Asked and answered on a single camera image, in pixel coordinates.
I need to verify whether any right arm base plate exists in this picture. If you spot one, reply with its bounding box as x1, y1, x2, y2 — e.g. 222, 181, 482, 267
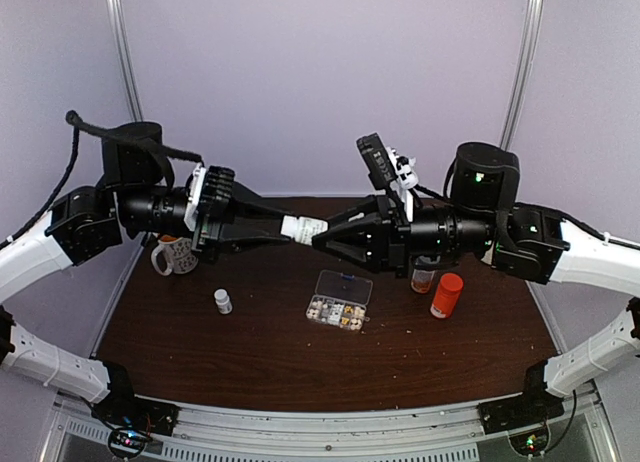
478, 394, 564, 458

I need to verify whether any aluminium frame post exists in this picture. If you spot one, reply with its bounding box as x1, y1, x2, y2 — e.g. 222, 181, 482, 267
499, 0, 544, 150
103, 0, 169, 208

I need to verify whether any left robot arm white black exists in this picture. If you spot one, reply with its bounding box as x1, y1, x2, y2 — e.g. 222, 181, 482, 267
1, 112, 290, 426

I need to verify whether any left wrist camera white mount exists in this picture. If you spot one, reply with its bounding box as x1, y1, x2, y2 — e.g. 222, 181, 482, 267
184, 163, 235, 232

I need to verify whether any front aluminium rail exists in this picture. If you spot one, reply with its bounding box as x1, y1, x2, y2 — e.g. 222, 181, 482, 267
39, 374, 621, 462

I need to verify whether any small white pill bottle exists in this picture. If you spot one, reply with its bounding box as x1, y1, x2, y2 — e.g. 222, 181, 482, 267
213, 288, 233, 315

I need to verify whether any left aluminium frame post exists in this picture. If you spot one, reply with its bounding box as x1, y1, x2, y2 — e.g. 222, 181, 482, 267
103, 0, 169, 208

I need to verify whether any right aluminium frame post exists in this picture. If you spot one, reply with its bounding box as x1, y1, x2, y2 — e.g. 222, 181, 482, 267
499, 0, 544, 150

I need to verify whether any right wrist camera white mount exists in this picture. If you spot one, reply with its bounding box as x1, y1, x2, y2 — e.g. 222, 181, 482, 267
356, 133, 419, 223

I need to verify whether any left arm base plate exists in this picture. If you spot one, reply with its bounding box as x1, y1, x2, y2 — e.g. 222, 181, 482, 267
85, 396, 180, 460

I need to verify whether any orange pill bottle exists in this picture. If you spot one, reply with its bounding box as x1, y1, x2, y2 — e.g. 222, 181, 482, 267
430, 273, 464, 319

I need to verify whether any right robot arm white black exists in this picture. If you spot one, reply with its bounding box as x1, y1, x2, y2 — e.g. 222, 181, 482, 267
312, 135, 639, 424

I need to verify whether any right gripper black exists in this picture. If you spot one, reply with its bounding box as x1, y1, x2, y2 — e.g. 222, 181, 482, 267
311, 189, 498, 280

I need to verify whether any amber bottle with grey cap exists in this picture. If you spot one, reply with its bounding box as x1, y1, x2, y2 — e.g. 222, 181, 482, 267
410, 268, 436, 294

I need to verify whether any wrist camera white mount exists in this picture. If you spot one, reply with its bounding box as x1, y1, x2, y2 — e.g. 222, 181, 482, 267
184, 163, 235, 232
356, 133, 419, 223

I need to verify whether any floral mug with orange liquid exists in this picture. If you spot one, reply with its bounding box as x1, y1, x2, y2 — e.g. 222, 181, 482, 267
150, 235, 199, 277

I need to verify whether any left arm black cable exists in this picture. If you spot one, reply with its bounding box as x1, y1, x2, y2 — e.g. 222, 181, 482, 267
0, 110, 204, 243

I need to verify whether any clear plastic pill organizer box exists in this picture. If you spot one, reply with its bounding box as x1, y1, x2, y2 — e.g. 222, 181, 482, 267
305, 270, 373, 332

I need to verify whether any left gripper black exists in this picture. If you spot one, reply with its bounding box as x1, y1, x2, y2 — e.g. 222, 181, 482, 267
117, 181, 296, 266

